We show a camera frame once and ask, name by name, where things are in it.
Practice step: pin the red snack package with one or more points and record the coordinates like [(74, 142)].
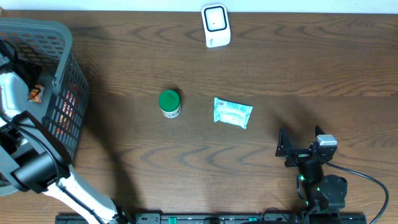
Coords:
[(66, 116)]

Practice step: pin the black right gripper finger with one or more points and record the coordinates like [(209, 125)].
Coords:
[(284, 147), (318, 131)]

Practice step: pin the orange tissue pack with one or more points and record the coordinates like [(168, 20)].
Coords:
[(36, 94)]

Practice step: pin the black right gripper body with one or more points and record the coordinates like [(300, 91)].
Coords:
[(299, 155)]

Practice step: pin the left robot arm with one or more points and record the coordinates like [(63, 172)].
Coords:
[(32, 158)]

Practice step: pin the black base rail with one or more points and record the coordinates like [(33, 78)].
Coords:
[(269, 217)]

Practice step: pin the grey plastic mesh basket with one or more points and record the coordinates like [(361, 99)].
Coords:
[(44, 97)]

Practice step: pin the white barcode scanner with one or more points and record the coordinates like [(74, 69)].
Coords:
[(216, 25)]

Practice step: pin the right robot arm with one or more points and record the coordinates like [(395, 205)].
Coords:
[(324, 194)]

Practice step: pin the teal wet wipes pack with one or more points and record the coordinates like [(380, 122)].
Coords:
[(231, 112)]

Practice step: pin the green lid white jar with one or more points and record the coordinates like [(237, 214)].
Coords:
[(169, 103)]

